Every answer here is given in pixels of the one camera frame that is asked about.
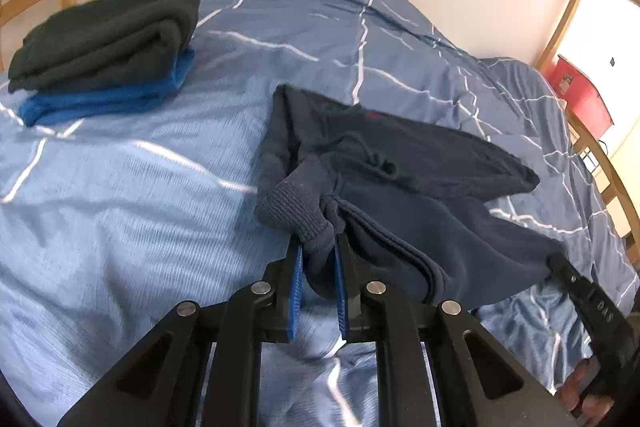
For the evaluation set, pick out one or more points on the blue checked duvet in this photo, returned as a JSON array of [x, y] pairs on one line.
[[107, 222]]

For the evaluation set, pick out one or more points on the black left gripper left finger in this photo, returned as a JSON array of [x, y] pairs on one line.
[[200, 365]]

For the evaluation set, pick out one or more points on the folded black garment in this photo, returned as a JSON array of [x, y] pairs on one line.
[[103, 44]]

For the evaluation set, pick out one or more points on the red storage box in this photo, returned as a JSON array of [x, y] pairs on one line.
[[580, 95]]

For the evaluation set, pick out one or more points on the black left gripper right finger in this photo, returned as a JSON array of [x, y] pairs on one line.
[[437, 366]]

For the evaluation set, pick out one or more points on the navy blue sweatpants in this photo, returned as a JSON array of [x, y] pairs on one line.
[[411, 198]]

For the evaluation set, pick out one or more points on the folded blue garment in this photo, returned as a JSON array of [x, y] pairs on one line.
[[44, 109]]

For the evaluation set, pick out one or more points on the right hand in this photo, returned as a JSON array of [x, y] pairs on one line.
[[585, 394]]

